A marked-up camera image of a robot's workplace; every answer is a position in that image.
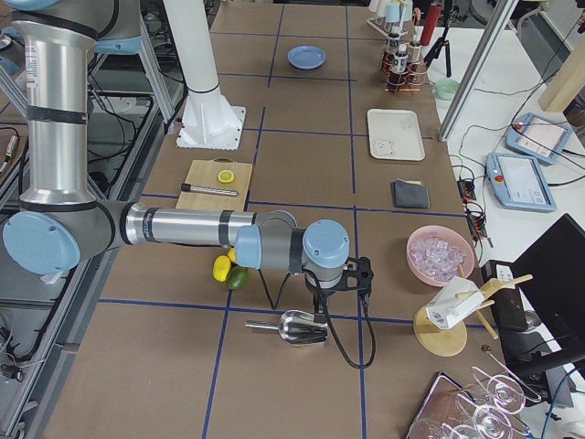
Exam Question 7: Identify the blue teach pendant far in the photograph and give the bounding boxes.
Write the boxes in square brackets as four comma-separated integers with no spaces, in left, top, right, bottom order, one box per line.
[505,112,570,166]

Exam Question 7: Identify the green mug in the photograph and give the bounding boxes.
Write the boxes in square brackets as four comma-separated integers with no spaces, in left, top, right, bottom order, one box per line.
[430,78,460,101]

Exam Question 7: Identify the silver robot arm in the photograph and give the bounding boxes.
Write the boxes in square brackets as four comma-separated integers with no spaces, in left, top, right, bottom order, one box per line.
[3,1,373,323]

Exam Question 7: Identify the steel knife handle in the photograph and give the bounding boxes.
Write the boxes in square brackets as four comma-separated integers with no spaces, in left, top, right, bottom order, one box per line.
[180,183,239,197]

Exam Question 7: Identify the cream bear tray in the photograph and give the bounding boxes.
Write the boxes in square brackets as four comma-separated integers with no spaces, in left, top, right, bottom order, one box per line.
[367,109,425,162]

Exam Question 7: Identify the copper wire bottle rack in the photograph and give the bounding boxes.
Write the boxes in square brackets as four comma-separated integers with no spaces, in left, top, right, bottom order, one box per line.
[380,50,427,92]

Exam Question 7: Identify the blue plate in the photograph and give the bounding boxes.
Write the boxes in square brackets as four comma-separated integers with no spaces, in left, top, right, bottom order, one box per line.
[287,45,326,70]

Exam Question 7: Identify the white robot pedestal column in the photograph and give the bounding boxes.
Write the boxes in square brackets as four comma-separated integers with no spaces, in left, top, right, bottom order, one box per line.
[164,0,246,151]

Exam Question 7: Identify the green lime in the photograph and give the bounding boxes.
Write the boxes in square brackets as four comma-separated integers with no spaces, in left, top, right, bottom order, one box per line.
[226,266,249,291]

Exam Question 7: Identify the red cylinder bottle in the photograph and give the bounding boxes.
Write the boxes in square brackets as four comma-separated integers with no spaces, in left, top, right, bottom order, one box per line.
[420,2,442,47]

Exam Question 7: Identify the steel ice scoop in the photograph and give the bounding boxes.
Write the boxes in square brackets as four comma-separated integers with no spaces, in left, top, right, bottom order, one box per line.
[245,310,328,346]

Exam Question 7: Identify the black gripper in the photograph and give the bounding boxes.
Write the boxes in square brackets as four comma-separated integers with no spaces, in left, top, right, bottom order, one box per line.
[304,257,374,316]

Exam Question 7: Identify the aluminium frame post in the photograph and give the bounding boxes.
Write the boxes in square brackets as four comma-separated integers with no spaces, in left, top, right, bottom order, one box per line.
[438,0,518,142]

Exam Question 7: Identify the wooden cutting board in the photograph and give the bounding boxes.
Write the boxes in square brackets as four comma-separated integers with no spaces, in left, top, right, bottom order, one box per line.
[175,159,253,211]

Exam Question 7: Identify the pink bowl of ice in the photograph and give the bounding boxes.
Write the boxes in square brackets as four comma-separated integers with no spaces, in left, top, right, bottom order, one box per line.
[406,225,475,286]

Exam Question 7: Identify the black tripod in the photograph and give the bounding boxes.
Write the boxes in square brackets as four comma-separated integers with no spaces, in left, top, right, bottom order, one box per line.
[423,0,453,78]

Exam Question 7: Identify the dark tea bottle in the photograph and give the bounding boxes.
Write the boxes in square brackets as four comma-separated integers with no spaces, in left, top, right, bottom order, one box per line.
[386,31,400,91]
[392,44,409,75]
[408,37,421,85]

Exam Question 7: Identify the white paper cup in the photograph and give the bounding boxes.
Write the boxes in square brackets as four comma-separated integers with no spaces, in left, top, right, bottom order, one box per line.
[425,276,484,330]

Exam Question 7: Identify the lemon half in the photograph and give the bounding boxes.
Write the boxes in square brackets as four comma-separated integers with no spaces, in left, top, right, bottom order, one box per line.
[217,169,236,185]

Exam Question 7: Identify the wooden cup stand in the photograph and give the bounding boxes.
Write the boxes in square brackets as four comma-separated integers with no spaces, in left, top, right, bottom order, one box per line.
[413,274,533,357]

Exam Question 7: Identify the black monitor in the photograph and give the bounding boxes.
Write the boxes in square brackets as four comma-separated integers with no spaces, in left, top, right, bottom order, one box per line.
[507,213,584,378]

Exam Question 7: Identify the blue teach pendant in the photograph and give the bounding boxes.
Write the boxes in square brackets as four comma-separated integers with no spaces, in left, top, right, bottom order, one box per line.
[505,112,570,166]
[485,153,557,212]

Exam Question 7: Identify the grey folded cloth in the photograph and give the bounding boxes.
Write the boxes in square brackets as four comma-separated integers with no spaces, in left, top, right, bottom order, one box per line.
[391,179,430,209]

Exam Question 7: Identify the blue teach pendant near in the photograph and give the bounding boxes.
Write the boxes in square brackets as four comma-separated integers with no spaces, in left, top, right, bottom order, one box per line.
[485,153,557,212]

